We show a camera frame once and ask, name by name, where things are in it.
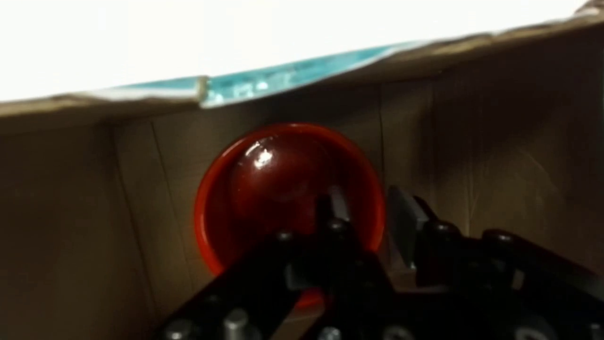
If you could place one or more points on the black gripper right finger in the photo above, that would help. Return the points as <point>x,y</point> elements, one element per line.
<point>492,284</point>

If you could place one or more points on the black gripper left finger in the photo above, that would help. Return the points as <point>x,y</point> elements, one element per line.
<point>284,284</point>

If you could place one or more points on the orange red cup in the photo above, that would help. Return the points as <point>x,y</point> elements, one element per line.
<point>277,176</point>

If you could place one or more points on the cardboard box with blue print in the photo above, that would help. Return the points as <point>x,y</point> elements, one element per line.
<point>77,220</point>

